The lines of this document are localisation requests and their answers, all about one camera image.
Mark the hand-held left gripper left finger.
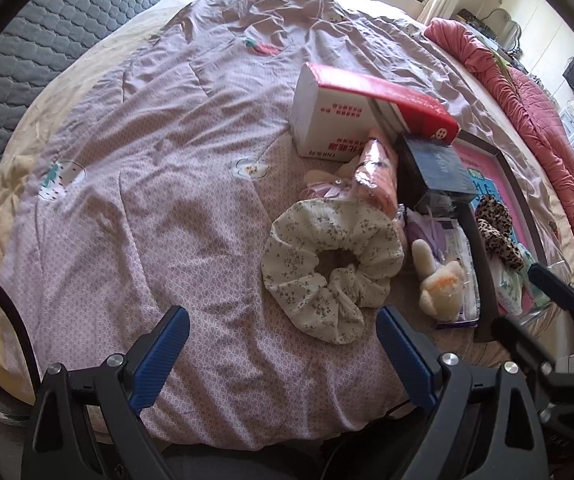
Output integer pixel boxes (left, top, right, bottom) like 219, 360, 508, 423
21, 305, 191, 480

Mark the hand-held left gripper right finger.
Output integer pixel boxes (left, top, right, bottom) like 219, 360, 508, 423
375, 305, 550, 480

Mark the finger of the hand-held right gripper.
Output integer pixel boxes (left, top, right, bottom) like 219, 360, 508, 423
491, 314, 574, 391
527, 262, 574, 361

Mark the cream plush rabbit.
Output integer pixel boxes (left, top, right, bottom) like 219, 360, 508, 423
412, 239, 467, 321

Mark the leopard print scrunchie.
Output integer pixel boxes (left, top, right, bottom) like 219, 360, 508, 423
474, 194, 525, 271

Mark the dark tray with pink lining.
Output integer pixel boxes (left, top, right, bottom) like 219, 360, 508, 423
454, 130, 568, 343

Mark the cream floral scrunchie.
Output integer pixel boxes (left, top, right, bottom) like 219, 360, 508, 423
260, 199, 405, 345

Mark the pink orange towel pack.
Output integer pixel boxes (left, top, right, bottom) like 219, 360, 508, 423
352, 127, 400, 221

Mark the dark blue box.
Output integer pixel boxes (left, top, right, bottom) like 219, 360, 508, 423
392, 132, 478, 216

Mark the purple patterned bed cover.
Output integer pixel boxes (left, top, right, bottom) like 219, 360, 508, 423
0, 0, 568, 453

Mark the pink quilt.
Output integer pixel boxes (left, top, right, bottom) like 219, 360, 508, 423
423, 17, 574, 261

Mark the cream bed sheet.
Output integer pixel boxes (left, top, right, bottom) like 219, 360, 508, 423
0, 0, 574, 406

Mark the small teddy bear pink dress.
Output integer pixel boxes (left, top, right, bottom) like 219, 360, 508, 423
301, 157, 363, 203

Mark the green cloth strip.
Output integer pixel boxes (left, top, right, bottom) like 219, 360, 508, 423
492, 55, 518, 96

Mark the red and white cardboard box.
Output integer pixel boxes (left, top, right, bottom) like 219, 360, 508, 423
288, 61, 462, 160

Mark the vanity mirror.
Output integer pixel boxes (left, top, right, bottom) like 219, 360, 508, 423
487, 7, 523, 51

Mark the cluttered dresser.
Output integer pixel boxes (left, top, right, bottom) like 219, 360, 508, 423
454, 7, 538, 73

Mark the grey quilted headboard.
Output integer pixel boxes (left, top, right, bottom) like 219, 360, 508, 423
0, 0, 195, 231

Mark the black cable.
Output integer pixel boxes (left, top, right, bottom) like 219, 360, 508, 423
0, 255, 42, 406

